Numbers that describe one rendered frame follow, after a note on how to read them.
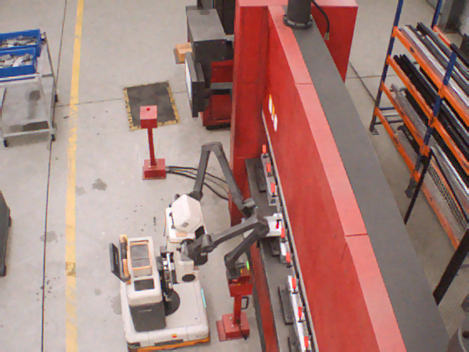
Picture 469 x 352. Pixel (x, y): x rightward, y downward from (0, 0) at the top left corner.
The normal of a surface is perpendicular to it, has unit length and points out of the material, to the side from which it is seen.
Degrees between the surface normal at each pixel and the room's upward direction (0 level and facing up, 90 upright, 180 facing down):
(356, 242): 0
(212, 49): 90
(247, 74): 90
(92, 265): 0
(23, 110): 0
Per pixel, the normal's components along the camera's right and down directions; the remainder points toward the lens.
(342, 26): 0.11, 0.69
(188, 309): 0.04, -0.72
